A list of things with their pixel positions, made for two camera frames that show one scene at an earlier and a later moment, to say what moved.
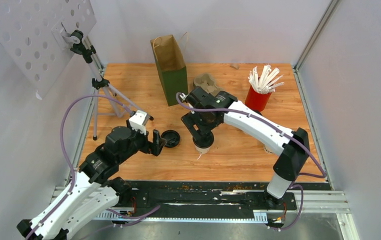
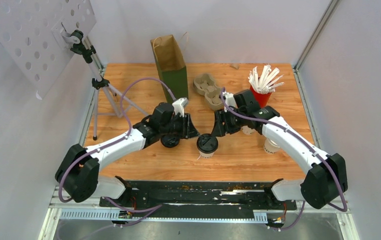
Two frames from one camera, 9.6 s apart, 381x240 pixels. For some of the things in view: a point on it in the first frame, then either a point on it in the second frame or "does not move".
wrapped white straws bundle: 267,81 does not move
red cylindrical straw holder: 256,100 does not move
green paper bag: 172,67 does not move
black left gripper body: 140,141 -> 177,126
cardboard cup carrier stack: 206,81 does not move
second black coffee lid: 172,137 does not move
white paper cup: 203,147 -> 207,155
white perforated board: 35,34 does not move
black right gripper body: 204,124 -> 234,122
